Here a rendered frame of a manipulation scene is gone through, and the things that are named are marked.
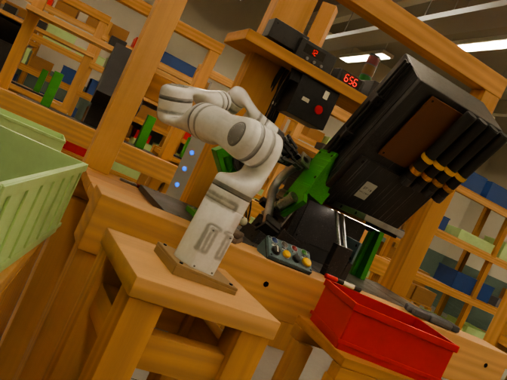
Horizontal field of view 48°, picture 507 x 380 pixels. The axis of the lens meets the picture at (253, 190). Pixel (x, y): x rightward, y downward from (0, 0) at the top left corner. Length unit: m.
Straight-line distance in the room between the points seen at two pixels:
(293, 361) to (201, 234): 0.55
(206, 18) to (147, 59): 10.07
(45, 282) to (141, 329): 1.07
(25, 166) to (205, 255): 0.46
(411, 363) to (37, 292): 1.27
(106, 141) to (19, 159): 0.70
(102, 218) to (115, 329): 0.44
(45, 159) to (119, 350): 0.48
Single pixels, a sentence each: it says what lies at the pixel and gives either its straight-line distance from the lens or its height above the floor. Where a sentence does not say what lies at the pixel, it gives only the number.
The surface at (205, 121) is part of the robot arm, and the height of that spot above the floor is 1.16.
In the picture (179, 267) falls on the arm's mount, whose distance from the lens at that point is 1.14.
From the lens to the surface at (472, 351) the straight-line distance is 2.10.
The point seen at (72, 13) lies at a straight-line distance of 8.72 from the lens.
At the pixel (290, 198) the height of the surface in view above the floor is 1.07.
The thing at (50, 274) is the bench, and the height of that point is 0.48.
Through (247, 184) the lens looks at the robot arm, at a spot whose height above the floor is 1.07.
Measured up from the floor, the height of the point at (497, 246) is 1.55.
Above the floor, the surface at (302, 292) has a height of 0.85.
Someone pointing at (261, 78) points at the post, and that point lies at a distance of 2.13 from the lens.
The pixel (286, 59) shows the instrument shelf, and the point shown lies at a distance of 2.04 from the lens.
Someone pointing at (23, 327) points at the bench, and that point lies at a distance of 2.17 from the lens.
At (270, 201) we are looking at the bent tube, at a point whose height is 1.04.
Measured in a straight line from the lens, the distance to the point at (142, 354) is 1.11.
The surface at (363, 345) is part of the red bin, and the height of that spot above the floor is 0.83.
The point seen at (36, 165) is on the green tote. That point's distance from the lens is 1.35.
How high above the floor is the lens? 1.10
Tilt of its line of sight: 2 degrees down
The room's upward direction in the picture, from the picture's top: 25 degrees clockwise
